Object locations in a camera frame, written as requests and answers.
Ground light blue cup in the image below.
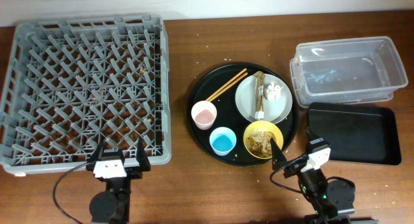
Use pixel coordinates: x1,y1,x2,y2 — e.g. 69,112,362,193
209,127,237,156

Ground wooden chopstick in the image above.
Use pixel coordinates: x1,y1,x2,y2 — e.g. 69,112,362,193
205,67,248,102
208,72,249,103

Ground black rectangular tray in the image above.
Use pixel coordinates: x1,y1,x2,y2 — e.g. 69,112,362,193
308,102,402,166

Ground grey dishwasher rack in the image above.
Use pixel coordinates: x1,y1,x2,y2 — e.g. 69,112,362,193
1,15,172,177

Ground food scraps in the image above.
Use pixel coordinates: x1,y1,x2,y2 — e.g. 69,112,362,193
246,129,275,158

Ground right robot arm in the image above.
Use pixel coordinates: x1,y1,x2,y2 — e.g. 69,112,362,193
270,129,379,223

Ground pink cup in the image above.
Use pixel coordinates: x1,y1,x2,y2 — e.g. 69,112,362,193
191,100,217,130

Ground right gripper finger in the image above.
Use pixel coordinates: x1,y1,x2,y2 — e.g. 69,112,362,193
305,128,318,144
270,138,287,171

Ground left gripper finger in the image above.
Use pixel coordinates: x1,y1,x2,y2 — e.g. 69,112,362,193
85,141,104,171
136,137,151,172

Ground round black tray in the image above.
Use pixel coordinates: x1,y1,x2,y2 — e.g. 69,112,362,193
186,62,280,166

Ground clear plastic bin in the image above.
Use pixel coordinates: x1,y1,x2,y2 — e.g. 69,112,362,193
290,36,408,108

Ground brown snack wrapper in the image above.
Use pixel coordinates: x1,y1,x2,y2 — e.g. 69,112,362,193
254,71,265,120

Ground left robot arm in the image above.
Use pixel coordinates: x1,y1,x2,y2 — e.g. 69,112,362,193
86,138,151,223

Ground white tissue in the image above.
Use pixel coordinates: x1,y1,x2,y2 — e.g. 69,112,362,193
265,82,283,101

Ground grey round plate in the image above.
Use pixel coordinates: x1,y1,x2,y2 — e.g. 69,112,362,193
235,74,293,124

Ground yellow bowl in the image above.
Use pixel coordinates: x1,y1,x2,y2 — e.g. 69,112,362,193
243,120,284,159

